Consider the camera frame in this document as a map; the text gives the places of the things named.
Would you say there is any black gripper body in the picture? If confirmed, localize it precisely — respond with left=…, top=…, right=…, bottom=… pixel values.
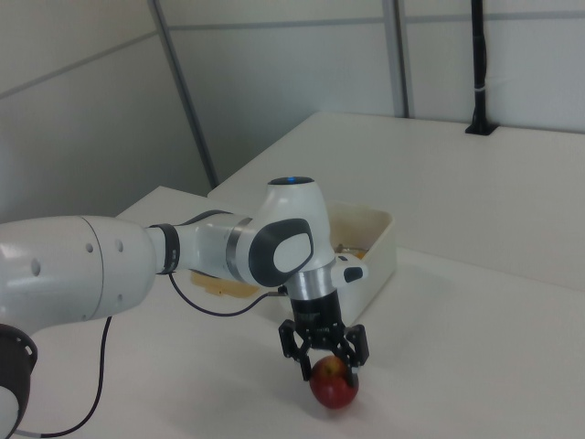
left=288, top=291, right=346, bottom=351

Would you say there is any red apple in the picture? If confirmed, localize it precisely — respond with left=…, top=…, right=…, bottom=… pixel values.
left=309, top=355, right=360, bottom=410

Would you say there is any white plastic container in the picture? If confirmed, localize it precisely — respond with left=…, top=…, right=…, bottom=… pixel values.
left=324, top=199, right=398, bottom=329

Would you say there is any black pole with base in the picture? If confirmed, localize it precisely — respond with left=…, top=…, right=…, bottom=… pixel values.
left=464, top=0, right=498, bottom=136

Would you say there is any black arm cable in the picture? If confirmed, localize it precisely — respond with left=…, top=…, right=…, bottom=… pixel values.
left=17, top=272, right=287, bottom=438

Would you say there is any grey partition post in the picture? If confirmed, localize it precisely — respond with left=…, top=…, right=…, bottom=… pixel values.
left=391, top=0, right=411, bottom=119
left=149, top=0, right=219, bottom=189

